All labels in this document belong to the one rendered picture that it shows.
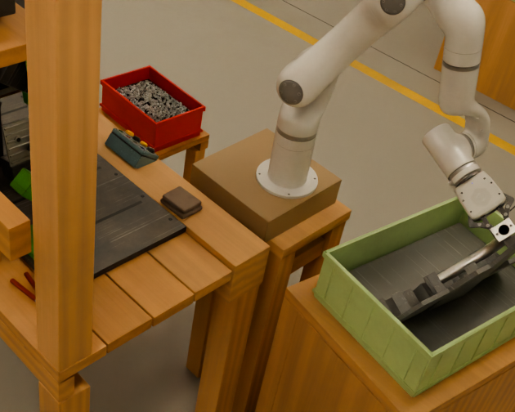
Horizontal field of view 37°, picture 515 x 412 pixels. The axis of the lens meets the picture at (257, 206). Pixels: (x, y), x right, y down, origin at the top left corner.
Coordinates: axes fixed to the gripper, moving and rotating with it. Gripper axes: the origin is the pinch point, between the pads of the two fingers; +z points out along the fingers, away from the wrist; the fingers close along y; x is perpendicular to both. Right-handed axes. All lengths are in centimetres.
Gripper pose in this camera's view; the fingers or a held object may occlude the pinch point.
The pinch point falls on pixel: (503, 229)
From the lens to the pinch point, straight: 205.2
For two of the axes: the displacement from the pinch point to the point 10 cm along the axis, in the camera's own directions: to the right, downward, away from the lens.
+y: 8.1, -5.5, -1.9
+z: 4.7, 8.1, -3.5
